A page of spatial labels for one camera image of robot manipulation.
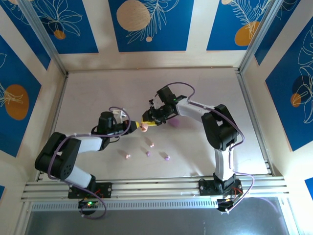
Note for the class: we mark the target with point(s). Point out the purple earbud charging case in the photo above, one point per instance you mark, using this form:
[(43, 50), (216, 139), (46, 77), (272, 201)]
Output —
[(176, 123)]

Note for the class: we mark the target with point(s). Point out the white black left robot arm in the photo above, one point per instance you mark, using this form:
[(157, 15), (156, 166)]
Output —
[(88, 144)]

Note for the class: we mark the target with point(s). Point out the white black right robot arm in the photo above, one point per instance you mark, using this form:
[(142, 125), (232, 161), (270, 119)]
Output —
[(190, 110)]

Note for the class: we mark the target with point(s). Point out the black controller board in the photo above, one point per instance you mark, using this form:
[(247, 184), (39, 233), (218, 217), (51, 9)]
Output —
[(89, 203), (223, 204)]

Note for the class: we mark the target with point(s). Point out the aluminium table side rail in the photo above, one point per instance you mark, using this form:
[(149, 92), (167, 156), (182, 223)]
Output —
[(57, 115), (254, 122)]

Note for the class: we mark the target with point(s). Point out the blue floral wall poster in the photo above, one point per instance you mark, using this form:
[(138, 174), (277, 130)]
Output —
[(73, 36), (27, 34), (171, 36), (2, 193), (281, 36), (14, 73), (220, 24), (281, 110), (309, 186)]

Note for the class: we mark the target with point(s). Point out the aluminium table edge rail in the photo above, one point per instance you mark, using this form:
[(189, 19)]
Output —
[(156, 188)]

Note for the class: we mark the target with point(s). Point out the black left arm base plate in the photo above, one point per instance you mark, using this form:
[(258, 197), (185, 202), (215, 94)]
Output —
[(105, 188)]

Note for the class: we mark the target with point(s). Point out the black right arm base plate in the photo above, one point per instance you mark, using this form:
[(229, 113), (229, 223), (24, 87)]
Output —
[(205, 188)]

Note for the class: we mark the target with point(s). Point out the aluminium frame post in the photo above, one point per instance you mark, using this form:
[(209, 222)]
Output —
[(44, 36), (260, 36)]

